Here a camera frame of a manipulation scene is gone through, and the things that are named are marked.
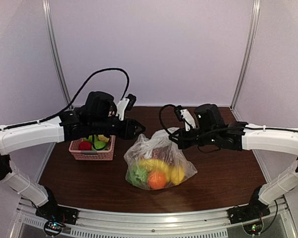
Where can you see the green bumpy fruit front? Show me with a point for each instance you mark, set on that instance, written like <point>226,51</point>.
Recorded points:
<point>99,145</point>

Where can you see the aluminium corner post right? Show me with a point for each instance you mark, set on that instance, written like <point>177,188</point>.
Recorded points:
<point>253,27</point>

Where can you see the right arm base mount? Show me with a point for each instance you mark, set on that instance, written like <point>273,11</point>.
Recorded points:
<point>250,217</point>

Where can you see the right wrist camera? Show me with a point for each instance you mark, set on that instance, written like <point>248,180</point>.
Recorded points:
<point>184,115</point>

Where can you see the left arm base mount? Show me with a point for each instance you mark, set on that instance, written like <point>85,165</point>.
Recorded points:
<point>56,223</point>

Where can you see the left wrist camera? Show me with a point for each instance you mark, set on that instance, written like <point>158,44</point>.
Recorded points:
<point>125,104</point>

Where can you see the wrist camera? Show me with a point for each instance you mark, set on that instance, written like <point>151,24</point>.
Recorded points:
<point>125,104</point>
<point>184,115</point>

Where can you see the yellow banana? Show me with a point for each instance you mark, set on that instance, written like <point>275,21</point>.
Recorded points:
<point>154,164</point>

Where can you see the dark red fruit in bag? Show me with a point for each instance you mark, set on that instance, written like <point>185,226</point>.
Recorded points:
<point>162,153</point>

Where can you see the red bumpy fruit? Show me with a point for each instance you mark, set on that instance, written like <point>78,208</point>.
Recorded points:
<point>85,146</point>

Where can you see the pale yellow bumpy fruit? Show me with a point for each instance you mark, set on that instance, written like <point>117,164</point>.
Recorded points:
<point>103,138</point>

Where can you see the aluminium corner post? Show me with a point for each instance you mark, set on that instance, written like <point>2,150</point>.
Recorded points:
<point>253,27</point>
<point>54,50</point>

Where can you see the green bumpy fruit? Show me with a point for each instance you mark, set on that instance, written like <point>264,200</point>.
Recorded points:
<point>91,138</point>
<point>99,145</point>

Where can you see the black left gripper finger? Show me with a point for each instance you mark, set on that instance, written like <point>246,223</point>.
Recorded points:
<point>138,132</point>
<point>138,126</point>

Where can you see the aluminium corner post left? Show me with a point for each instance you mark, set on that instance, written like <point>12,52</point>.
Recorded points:
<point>54,50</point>

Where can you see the green fruit in bag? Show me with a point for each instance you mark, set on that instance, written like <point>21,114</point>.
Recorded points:
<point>137,176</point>

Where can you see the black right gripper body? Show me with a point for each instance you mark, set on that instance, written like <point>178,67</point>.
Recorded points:
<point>207,137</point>

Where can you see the orange fruit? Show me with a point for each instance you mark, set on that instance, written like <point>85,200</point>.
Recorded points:
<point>156,180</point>

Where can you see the pink perforated plastic basket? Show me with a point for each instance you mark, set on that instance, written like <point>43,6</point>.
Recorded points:
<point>104,155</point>

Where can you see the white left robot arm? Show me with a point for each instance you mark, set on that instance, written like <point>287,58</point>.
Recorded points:
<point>62,127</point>

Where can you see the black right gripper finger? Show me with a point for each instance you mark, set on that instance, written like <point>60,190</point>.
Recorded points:
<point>175,141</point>
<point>175,133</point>

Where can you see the clear plastic bag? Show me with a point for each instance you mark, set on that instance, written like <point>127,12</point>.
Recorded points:
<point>142,149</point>

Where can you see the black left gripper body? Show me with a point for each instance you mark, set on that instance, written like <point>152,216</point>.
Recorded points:
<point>100,126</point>

